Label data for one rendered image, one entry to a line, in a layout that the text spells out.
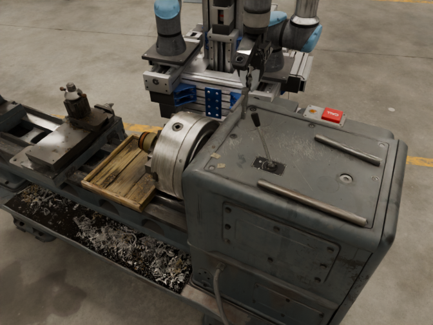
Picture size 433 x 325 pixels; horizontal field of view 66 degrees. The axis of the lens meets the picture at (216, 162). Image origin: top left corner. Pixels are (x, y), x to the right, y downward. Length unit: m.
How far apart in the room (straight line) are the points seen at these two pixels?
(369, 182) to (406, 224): 1.70
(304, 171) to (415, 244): 1.72
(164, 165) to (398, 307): 1.67
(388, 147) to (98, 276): 1.79
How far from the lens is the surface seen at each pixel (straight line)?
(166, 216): 1.35
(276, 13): 1.57
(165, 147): 1.13
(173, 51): 1.73
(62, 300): 2.30
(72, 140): 1.62
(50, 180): 1.58
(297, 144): 1.07
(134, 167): 1.53
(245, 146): 1.04
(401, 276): 2.44
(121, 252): 1.62
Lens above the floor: 1.94
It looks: 45 degrees down
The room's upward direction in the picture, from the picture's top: 1 degrees counter-clockwise
